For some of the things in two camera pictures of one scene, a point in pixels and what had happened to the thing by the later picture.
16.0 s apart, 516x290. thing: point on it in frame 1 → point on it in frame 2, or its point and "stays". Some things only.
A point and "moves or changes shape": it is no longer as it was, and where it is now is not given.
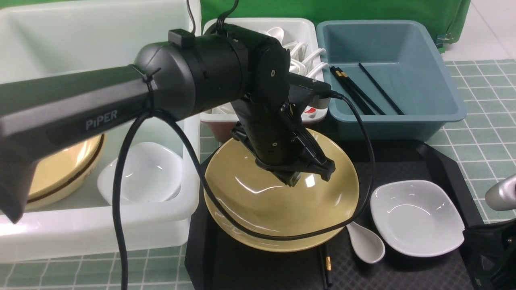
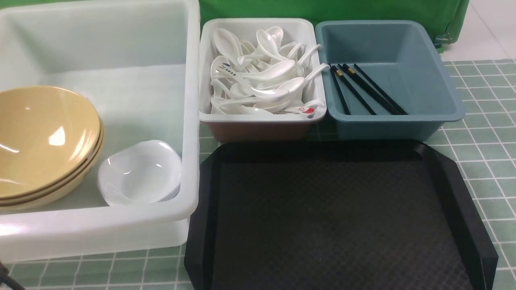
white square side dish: x=415 y=218 → x=149 y=172
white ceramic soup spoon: x=368 y=247 moves or changes shape
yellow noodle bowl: x=258 y=199 → x=51 y=140
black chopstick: x=360 y=92 → x=378 y=98
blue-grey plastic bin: x=394 y=72 stays
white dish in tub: x=152 y=173 stays
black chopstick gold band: x=328 y=263 → x=351 y=88
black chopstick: x=366 y=107 → x=367 y=88
